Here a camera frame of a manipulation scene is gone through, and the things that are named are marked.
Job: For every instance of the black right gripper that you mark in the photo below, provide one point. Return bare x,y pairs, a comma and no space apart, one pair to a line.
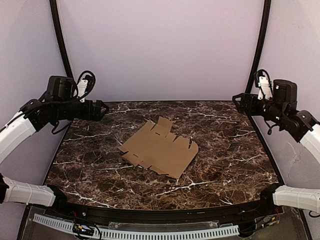
246,103

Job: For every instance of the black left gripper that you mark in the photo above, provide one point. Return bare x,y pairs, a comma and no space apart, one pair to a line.
94,110

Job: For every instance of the brown cardboard box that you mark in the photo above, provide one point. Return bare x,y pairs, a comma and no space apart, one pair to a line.
156,148

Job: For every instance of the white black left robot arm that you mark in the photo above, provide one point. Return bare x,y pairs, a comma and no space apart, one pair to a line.
64,99

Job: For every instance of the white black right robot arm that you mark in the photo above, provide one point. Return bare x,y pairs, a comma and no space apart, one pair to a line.
277,102

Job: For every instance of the right small circuit board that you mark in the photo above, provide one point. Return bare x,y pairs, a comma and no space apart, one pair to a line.
269,221

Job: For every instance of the small green circuit board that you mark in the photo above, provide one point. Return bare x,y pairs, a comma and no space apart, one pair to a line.
81,229

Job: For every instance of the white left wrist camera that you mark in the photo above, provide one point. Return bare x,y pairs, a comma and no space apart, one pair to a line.
82,86

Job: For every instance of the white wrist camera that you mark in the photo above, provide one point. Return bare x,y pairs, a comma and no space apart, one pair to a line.
82,86
265,88

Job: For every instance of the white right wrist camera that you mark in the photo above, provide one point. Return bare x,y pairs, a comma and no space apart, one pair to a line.
265,88

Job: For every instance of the black right frame post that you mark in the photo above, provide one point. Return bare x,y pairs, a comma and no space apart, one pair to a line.
259,45

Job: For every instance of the black frame post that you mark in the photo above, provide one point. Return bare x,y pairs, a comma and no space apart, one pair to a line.
60,37
259,45

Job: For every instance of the black left frame post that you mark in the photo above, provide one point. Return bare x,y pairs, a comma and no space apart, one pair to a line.
60,37

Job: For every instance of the black front table rail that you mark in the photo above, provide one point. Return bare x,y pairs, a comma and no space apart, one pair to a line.
238,214

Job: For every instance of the white slotted cable duct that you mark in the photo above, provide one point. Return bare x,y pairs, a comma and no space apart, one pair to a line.
127,231

